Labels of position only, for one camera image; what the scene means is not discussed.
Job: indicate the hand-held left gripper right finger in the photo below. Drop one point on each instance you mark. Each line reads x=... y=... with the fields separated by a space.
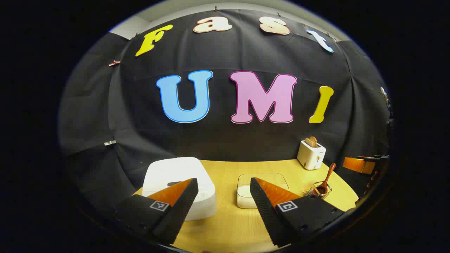
x=265 y=211

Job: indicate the silver cloth clip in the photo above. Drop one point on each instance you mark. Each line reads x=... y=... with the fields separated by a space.
x=110 y=142

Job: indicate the white toaster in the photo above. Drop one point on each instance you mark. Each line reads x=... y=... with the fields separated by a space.
x=309 y=156

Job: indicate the clear plastic container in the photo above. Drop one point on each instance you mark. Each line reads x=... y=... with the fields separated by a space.
x=263 y=179

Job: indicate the brown wooden spoon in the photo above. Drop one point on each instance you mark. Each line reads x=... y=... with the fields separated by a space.
x=328 y=175

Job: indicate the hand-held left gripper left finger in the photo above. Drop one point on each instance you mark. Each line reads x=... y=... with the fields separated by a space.
x=182 y=207

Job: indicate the copper cloth clip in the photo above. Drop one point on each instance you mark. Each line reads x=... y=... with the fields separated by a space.
x=114 y=63

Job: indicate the toast slice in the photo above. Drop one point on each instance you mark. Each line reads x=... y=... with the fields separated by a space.
x=308 y=142
x=314 y=141

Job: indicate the black backdrop cloth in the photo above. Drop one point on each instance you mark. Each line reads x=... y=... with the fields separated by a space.
x=228 y=140

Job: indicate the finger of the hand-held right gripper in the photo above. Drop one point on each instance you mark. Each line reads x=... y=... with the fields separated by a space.
x=357 y=165

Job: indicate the white rice cooker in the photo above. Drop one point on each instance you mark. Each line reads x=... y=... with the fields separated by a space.
x=175 y=168

